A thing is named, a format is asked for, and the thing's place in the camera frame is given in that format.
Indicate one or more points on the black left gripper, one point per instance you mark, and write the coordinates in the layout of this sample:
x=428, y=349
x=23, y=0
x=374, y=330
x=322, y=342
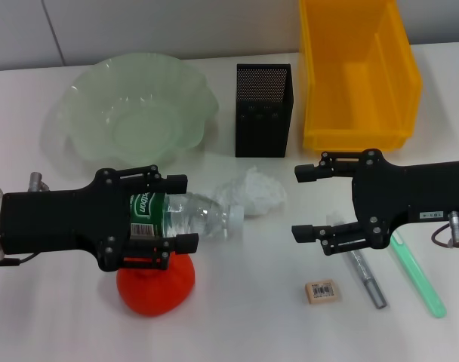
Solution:
x=63, y=222

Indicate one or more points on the beige eraser with barcode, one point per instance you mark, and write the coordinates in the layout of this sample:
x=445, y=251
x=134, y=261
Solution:
x=323, y=291

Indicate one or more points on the grey pen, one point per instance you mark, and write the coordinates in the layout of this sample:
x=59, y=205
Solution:
x=371, y=283

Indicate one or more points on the yellow plastic bin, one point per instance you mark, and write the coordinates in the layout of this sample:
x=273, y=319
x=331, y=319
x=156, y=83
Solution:
x=358, y=75

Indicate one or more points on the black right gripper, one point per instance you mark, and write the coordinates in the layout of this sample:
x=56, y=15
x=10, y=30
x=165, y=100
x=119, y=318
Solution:
x=403, y=196

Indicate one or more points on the white paper ball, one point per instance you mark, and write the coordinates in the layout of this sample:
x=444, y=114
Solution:
x=259, y=192

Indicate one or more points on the black mesh pen holder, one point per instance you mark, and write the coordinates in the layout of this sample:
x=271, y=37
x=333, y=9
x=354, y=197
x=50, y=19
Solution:
x=262, y=113

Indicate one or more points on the orange red fruit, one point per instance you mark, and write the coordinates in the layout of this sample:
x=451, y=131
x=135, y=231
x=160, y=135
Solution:
x=158, y=290

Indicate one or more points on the green pen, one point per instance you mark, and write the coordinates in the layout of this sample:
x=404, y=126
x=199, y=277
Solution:
x=422, y=279

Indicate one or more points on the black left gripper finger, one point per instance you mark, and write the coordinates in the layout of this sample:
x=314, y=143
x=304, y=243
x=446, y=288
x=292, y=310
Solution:
x=188, y=244

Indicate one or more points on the pale green glass fruit plate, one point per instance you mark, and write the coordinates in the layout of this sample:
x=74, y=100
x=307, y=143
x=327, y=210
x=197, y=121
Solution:
x=120, y=113

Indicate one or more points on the clear green-label water bottle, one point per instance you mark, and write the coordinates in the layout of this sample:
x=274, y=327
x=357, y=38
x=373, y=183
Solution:
x=191, y=218

